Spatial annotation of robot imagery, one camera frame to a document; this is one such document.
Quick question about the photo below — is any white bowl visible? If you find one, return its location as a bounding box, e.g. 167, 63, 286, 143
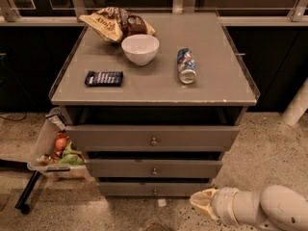
121, 34, 160, 65

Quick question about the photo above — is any brown yellow chip bag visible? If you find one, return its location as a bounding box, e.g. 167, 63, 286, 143
79, 7, 156, 43

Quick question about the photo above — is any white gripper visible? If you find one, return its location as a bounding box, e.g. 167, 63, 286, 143
190, 188, 239, 225

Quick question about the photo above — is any clear plastic bin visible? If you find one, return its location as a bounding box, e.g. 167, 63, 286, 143
27, 108, 90, 178

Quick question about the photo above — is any black wheeled stand leg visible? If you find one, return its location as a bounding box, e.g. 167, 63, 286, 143
0, 159, 41, 215

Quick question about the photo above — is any grey top drawer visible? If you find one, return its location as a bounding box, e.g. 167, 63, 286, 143
66, 125, 239, 152

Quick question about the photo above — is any blue white soda can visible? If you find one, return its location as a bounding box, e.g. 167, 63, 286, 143
177, 48, 196, 85

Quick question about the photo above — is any white pipe post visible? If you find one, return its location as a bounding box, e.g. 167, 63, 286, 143
281, 77, 308, 126

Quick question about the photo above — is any grey bottom drawer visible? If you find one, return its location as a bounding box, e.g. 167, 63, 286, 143
97, 182, 211, 197

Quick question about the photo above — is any grey drawer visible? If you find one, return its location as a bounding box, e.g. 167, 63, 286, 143
97, 182, 211, 197
86, 159, 222, 178
66, 125, 239, 152

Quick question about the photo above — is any orange round fruit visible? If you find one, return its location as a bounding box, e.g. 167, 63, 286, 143
55, 138, 67, 150

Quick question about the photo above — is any black floor cable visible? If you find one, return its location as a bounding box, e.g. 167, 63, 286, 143
0, 112, 28, 122

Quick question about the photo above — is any green snack bag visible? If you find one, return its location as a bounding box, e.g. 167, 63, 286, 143
59, 141, 85, 166

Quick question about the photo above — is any grey middle drawer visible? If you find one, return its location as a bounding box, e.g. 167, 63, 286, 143
86, 159, 222, 178

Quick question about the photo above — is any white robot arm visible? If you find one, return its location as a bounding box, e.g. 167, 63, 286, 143
190, 185, 308, 231

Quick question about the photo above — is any grey drawer cabinet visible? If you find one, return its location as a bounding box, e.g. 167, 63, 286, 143
50, 13, 260, 185

